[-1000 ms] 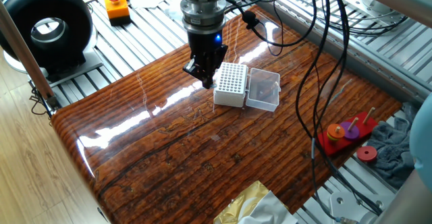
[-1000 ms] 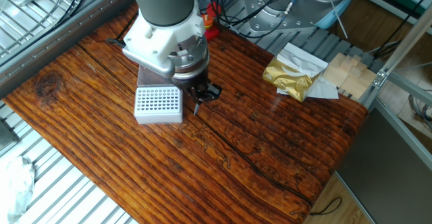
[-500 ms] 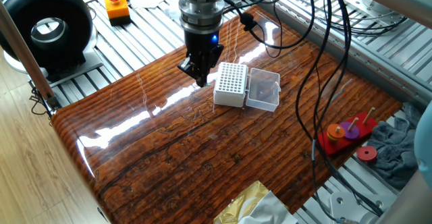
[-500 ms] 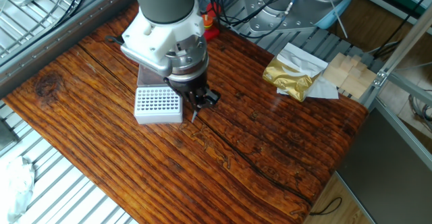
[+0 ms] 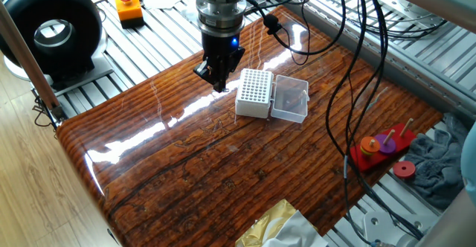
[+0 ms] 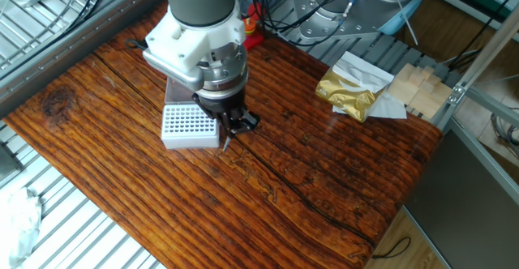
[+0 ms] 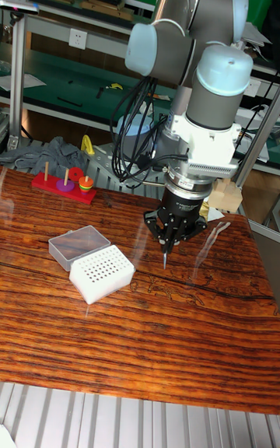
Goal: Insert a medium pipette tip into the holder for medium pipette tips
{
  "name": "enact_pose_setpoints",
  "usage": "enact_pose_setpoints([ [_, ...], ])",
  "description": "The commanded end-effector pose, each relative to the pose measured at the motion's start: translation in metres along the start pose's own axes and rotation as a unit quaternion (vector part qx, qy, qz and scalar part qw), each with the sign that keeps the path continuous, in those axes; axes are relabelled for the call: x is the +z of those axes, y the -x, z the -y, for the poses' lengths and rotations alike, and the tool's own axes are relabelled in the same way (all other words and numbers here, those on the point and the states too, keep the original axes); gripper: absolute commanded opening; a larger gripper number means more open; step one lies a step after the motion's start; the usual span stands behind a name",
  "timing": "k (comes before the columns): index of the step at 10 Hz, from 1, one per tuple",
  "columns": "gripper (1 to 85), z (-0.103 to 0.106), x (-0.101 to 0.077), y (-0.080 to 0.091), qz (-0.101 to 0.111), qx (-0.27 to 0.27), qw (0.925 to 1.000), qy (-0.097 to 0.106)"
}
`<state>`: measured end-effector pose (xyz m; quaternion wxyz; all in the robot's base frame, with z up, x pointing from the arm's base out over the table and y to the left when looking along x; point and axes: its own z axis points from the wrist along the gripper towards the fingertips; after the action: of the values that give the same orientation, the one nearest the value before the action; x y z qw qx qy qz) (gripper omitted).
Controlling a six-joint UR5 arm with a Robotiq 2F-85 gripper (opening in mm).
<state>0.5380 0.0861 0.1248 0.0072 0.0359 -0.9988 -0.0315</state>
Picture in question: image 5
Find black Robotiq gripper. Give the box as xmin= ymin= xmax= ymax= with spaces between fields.
xmin=192 ymin=31 xmax=246 ymax=94

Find silver robot base with plate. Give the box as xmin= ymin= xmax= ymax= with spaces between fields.
xmin=371 ymin=0 xmax=453 ymax=39

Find white pipette tip holder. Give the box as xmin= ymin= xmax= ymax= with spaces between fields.
xmin=234 ymin=68 xmax=274 ymax=120

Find clear plastic holder lid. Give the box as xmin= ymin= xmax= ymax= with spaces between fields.
xmin=270 ymin=74 xmax=311 ymax=124

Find white crumpled cloth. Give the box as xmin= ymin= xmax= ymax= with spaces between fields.
xmin=181 ymin=0 xmax=204 ymax=25

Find orange emergency stop button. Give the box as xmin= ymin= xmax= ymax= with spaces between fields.
xmin=114 ymin=0 xmax=146 ymax=30

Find gold foil bag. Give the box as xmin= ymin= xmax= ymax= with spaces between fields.
xmin=234 ymin=198 xmax=299 ymax=247

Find grey cloth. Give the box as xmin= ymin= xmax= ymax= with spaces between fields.
xmin=403 ymin=112 xmax=469 ymax=211

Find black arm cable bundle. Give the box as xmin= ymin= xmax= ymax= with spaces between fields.
xmin=243 ymin=0 xmax=427 ymax=247

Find orange toy ring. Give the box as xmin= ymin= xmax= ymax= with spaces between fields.
xmin=359 ymin=136 xmax=382 ymax=158

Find red ring stacking toy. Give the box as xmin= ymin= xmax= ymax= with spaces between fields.
xmin=349 ymin=118 xmax=418 ymax=173

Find purple toy ring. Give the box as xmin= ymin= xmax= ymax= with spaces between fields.
xmin=374 ymin=133 xmax=398 ymax=156

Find grey metal rail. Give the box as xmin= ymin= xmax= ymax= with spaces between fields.
xmin=266 ymin=0 xmax=476 ymax=121

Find black looped cables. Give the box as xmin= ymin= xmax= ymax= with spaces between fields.
xmin=349 ymin=1 xmax=449 ymax=42

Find black round ring device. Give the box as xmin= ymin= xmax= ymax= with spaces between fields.
xmin=0 ymin=0 xmax=115 ymax=92

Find red toy ring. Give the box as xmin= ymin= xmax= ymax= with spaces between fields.
xmin=392 ymin=160 xmax=417 ymax=180

